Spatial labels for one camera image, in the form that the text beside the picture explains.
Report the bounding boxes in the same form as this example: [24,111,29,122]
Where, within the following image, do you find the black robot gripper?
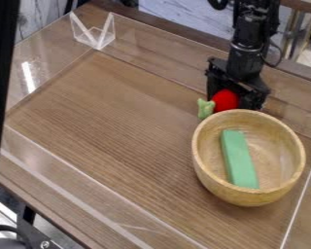
[204,57,269,110]

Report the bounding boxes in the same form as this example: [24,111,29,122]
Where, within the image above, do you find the red plush fruit green stem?
[197,89,238,120]

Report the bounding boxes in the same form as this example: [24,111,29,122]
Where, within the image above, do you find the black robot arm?
[204,0,283,110]

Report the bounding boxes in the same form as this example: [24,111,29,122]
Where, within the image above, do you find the light wooden bowl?
[192,110,305,207]

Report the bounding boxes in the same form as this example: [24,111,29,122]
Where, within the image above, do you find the green rectangular block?
[220,129,259,189]

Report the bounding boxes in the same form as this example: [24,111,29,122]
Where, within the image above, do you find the wooden background table leg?
[280,10,311,61]

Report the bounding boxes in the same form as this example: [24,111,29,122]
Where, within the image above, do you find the clear acrylic tray wall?
[2,108,206,249]

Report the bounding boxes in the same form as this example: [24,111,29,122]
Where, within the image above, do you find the black metal table frame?
[0,201,63,249]

